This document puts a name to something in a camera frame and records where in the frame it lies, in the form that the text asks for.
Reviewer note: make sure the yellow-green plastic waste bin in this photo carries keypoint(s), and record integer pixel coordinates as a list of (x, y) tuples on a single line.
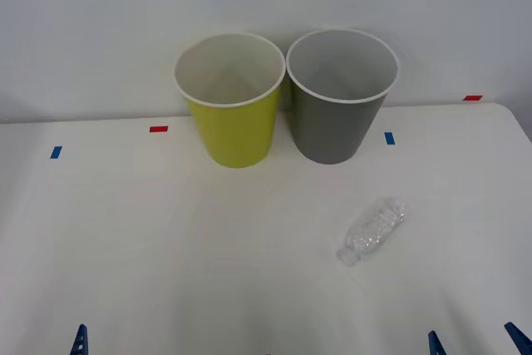
[(234, 130)]

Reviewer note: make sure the grey plastic waste bin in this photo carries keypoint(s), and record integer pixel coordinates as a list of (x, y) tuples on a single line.
[(332, 130)]

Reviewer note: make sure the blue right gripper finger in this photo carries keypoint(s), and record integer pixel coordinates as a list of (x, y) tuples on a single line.
[(520, 337), (436, 346)]

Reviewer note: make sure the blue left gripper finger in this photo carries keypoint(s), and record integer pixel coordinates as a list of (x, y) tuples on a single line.
[(80, 342)]

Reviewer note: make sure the clear plastic bottle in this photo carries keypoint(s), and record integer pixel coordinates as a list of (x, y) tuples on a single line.
[(372, 228)]

